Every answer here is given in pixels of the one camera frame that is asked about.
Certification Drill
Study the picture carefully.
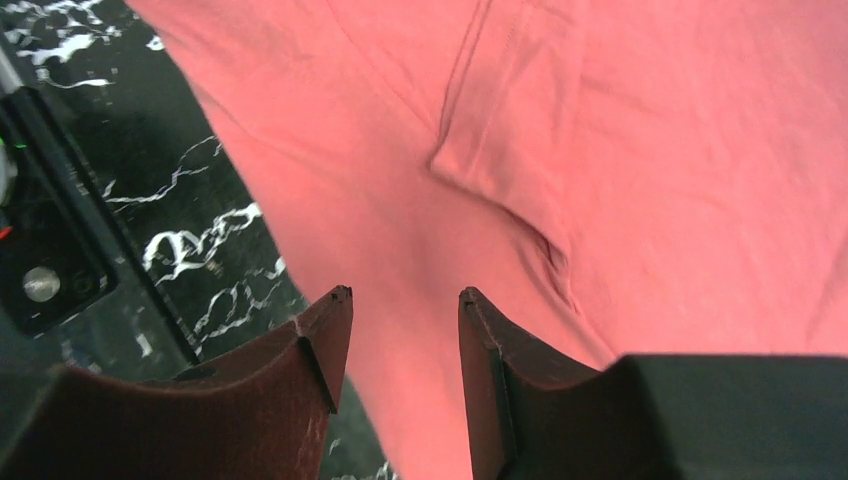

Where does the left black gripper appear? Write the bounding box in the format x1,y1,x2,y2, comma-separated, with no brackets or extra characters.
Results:
1,43,196,371

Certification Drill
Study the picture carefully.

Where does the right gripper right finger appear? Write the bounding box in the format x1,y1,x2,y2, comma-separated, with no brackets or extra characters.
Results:
458,287,683,479

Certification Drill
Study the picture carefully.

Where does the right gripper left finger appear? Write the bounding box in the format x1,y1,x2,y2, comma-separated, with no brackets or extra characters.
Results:
1,286,353,479

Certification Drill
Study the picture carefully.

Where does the coral pink t-shirt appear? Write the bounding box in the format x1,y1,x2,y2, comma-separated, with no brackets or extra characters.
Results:
132,1,847,479

